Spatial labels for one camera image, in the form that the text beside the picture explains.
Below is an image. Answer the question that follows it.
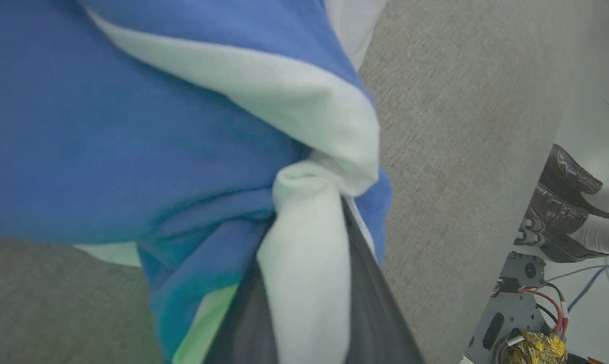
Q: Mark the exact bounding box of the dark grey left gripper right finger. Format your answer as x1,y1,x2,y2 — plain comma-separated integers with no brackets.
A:
341,197,426,364

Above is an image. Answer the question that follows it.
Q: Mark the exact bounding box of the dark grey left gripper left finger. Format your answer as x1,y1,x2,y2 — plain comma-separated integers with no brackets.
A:
203,258,280,364

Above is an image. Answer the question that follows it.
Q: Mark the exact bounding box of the blue and white garment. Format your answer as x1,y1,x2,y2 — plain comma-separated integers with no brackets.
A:
0,0,394,364

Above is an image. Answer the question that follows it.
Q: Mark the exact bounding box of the yellow foil bundle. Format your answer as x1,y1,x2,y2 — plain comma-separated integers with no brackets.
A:
501,331,569,364

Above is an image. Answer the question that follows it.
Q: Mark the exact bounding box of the brown leather shoe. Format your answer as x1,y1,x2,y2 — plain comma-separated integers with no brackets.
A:
539,144,609,221
521,184,609,263

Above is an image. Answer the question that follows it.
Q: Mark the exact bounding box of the red cable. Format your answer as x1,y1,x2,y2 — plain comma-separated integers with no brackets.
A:
518,286,564,335

